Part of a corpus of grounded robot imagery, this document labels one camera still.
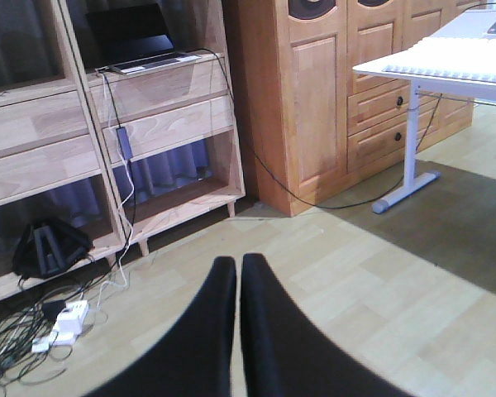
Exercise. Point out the grey curtain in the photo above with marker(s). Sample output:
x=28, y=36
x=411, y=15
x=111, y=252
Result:
x=28, y=44

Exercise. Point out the silver laptop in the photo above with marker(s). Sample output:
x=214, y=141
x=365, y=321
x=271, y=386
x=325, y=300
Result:
x=135, y=39

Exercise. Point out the light wooden shelf unit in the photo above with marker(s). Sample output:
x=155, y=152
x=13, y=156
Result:
x=59, y=152

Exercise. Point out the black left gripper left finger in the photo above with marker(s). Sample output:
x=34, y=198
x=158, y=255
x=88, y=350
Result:
x=194, y=357

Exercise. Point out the black bag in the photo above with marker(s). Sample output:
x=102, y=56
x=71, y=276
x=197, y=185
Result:
x=48, y=248

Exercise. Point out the orange wooden wardrobe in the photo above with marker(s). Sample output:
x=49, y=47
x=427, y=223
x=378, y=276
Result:
x=310, y=125

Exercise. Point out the white power strip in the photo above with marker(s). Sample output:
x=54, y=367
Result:
x=67, y=324

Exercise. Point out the grey laptop charger brick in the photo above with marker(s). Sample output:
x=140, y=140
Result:
x=124, y=143

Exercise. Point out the white desk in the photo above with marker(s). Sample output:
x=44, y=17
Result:
x=458, y=59

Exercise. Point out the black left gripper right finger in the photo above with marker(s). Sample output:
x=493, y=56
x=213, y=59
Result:
x=285, y=354

